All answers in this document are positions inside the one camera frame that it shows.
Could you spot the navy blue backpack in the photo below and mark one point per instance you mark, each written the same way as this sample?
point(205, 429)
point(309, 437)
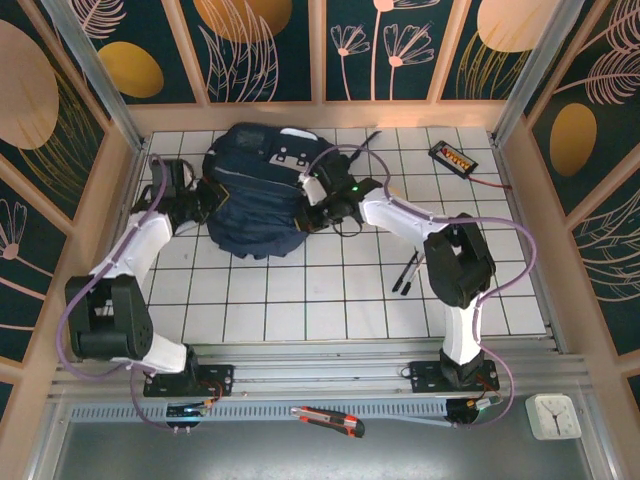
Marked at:
point(260, 220)

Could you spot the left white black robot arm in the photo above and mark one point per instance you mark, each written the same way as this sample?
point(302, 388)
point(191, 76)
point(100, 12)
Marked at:
point(135, 250)

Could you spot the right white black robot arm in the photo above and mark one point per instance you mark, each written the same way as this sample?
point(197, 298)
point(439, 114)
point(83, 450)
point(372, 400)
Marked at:
point(460, 260)

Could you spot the black charger with yellow plugs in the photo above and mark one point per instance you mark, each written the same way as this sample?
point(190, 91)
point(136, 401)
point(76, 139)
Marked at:
point(452, 156)

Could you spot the red black utility knife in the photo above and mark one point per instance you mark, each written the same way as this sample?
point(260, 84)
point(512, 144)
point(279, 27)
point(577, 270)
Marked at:
point(330, 421)

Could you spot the black controller board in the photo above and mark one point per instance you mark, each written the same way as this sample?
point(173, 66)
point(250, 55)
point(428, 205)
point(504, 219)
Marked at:
point(187, 411)
point(465, 407)

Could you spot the white square alarm clock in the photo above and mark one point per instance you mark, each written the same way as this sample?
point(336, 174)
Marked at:
point(552, 417)

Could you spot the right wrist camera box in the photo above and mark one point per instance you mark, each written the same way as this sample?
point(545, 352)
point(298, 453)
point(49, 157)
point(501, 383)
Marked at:
point(312, 190)

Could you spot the aluminium mounting rail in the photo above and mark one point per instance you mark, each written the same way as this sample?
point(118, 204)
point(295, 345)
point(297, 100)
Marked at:
point(325, 372)

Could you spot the aluminium frame post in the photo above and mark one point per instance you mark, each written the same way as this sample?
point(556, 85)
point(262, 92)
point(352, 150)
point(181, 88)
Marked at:
point(535, 75)
point(99, 80)

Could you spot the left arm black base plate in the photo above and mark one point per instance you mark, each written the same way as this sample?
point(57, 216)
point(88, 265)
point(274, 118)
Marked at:
point(220, 380)

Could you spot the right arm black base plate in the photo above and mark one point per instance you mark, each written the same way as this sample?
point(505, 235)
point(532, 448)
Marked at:
point(425, 375)

